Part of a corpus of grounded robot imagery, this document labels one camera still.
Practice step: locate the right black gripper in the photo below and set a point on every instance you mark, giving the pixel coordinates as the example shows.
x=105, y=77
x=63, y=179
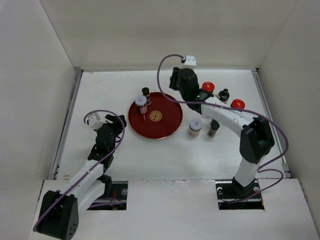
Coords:
x=174, y=78

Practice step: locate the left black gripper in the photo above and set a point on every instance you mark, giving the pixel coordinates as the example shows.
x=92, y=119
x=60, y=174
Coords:
x=117, y=125

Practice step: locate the small black cap spice bottle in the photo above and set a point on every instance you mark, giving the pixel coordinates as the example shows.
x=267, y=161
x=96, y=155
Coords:
x=146, y=92

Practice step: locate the white lid dark jar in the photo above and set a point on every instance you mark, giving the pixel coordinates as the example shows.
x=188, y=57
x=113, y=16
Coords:
x=141, y=103

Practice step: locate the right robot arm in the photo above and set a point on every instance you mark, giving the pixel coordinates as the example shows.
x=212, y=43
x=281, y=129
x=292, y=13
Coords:
x=256, y=139

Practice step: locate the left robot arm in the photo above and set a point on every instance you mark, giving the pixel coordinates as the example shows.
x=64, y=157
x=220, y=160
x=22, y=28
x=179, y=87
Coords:
x=60, y=210

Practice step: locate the red lid sauce jar back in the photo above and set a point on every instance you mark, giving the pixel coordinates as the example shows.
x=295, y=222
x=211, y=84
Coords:
x=208, y=87

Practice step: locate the red lid sauce jar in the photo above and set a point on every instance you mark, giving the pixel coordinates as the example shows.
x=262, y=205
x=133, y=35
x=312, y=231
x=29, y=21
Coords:
x=208, y=87
x=238, y=104

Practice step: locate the red round tray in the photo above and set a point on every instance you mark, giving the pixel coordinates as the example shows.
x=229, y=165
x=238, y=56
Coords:
x=162, y=119

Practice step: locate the white lid pink jar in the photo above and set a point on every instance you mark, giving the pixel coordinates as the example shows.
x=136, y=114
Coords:
x=195, y=126

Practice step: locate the black cap dark bottle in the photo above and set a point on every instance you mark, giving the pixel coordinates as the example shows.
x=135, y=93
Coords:
x=224, y=95

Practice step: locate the red lid sauce jar right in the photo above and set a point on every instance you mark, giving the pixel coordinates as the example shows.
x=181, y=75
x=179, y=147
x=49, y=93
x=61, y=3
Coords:
x=238, y=104

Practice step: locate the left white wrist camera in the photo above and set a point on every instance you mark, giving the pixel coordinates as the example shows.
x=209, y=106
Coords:
x=94, y=121

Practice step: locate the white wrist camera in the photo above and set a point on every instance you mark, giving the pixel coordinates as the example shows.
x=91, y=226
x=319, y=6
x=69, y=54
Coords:
x=188, y=62
x=94, y=121

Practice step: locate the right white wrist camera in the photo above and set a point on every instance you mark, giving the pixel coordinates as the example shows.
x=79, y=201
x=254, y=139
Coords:
x=188, y=62

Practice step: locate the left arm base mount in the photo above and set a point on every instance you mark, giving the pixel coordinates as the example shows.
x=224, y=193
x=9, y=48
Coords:
x=114, y=197

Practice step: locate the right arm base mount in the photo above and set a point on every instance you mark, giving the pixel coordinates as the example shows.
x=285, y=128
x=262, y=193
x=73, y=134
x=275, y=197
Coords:
x=233, y=197

